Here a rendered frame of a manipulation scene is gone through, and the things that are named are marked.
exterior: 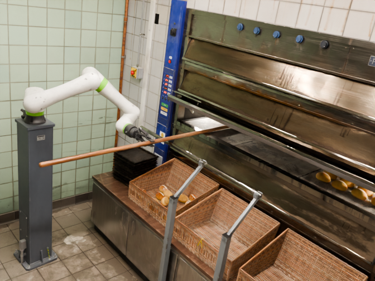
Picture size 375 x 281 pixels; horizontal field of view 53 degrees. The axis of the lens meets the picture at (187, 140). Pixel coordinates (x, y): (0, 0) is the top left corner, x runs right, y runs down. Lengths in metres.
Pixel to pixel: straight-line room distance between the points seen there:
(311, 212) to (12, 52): 2.56
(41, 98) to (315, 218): 1.92
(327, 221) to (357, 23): 1.17
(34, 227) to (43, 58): 1.40
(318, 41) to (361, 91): 0.39
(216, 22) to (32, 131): 1.54
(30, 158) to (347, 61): 2.17
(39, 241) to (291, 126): 2.14
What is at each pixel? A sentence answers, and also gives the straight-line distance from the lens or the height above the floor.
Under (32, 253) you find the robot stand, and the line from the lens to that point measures 3.34.
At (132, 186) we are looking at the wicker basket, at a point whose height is 0.70.
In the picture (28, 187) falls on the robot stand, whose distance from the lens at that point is 3.00.
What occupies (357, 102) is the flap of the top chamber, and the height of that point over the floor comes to 1.78.
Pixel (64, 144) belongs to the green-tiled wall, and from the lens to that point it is 3.80.
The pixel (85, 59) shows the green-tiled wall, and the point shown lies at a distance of 3.64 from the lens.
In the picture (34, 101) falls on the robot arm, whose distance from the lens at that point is 2.64.
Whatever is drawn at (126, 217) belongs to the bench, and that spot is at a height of 0.46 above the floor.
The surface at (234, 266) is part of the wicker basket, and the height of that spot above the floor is 0.68.
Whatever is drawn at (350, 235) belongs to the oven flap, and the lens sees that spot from 2.48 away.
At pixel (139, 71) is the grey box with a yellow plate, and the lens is 3.54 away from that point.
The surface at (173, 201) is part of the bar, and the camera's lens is 2.48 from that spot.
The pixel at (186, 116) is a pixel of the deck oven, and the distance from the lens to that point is 3.30.
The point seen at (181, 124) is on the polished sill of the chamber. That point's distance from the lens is 3.20.
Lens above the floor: 2.19
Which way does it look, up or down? 21 degrees down
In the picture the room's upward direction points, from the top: 9 degrees clockwise
